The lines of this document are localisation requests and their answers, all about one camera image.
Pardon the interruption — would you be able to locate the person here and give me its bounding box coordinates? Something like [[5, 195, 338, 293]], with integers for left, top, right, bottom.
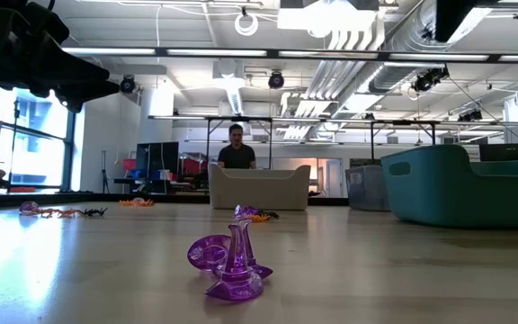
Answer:
[[217, 123, 257, 170]]

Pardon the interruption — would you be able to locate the black background rig frame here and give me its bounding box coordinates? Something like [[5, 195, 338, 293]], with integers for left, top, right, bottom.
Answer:
[[204, 115, 274, 171], [370, 119, 437, 146]]

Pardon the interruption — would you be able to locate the white plastic bin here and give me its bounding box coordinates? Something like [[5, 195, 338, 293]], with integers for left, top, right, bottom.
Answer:
[[208, 164, 312, 212]]

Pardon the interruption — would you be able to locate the white cable coil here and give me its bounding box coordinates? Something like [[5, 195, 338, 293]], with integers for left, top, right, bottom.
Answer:
[[234, 12, 260, 38]]

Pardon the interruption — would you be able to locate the grey translucent plastic bin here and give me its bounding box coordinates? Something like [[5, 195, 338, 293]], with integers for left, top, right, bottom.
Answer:
[[344, 164, 391, 212]]

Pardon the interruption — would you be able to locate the black computer monitor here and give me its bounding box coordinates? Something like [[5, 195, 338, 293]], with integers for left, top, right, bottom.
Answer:
[[478, 142, 518, 162], [135, 141, 180, 182]]

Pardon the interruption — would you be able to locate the black window frame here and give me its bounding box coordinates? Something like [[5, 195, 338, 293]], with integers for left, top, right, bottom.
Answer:
[[0, 85, 78, 193]]

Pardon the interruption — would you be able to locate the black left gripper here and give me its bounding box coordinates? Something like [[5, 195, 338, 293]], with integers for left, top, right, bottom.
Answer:
[[0, 3, 121, 114]]

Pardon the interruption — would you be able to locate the silver ventilation duct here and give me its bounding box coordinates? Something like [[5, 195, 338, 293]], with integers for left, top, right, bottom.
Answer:
[[366, 0, 471, 95]]

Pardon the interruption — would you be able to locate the white ceiling duct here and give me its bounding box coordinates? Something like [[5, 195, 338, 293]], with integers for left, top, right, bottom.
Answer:
[[213, 58, 246, 116]]

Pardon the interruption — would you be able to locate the black pole stand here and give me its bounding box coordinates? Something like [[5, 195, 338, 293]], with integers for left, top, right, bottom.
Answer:
[[7, 98, 22, 194]]

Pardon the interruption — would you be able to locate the teal plastic bin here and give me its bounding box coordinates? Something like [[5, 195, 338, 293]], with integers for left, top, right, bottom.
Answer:
[[380, 144, 518, 230]]

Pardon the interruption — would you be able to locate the black ceiling spotlight cluster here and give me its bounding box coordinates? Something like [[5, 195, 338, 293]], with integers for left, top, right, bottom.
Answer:
[[410, 66, 451, 94]]

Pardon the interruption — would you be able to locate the overhead LED light bar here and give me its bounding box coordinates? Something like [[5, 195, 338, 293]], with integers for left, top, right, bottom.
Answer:
[[59, 45, 518, 64]]

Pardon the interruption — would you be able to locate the black aluminium rig frame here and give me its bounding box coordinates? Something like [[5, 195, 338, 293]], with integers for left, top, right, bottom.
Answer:
[[0, 191, 350, 209]]

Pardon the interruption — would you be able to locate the black tripod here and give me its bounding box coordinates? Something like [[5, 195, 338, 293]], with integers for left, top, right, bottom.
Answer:
[[100, 149, 111, 194]]

